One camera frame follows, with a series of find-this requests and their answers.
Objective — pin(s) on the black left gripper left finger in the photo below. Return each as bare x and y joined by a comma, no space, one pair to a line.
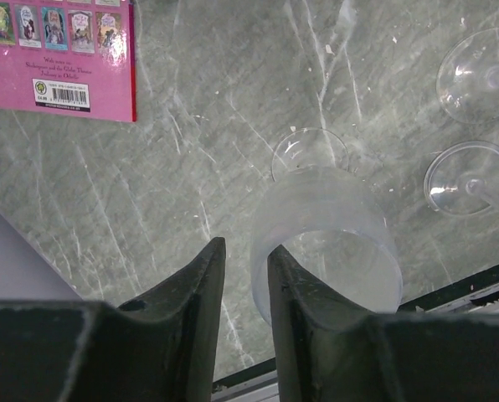
159,346

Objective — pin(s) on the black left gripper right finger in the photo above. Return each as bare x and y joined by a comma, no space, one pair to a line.
379,347

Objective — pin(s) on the clear wine glass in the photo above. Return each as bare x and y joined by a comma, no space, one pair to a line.
331,220
467,83
464,179

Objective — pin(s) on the clear wine glass front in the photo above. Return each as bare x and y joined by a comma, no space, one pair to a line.
464,179

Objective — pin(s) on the pink sticker book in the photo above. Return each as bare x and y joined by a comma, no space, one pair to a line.
69,58

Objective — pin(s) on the aluminium mounting rail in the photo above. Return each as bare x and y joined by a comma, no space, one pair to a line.
358,335

